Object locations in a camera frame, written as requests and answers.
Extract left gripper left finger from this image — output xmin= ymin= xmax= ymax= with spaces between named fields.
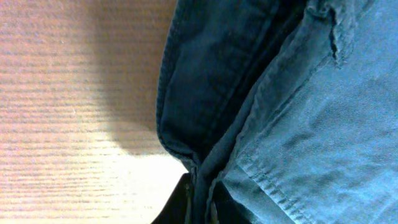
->
xmin=152 ymin=173 xmax=192 ymax=224

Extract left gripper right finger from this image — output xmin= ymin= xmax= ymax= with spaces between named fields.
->
xmin=211 ymin=182 xmax=251 ymax=224

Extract navy blue shorts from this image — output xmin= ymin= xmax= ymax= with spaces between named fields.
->
xmin=156 ymin=0 xmax=397 ymax=223

